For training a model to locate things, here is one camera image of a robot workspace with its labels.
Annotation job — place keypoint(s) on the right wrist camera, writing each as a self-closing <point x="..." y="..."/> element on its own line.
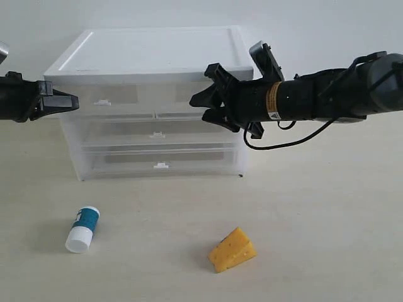
<point x="266" y="63"/>

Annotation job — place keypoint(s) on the white translucent drawer cabinet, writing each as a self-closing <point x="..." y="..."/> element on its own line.
<point x="146" y="57"/>

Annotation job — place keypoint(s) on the teal white glue stick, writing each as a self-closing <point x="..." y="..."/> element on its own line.
<point x="82" y="231"/>

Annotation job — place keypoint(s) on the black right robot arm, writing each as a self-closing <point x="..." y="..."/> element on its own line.
<point x="372" y="84"/>

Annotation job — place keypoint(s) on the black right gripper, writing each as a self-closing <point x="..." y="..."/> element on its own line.
<point x="233" y="104"/>

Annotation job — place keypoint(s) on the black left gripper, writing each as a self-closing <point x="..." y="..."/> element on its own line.
<point x="20" y="99"/>

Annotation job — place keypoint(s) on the yellow cheese wedge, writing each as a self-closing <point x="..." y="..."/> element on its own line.
<point x="233" y="250"/>

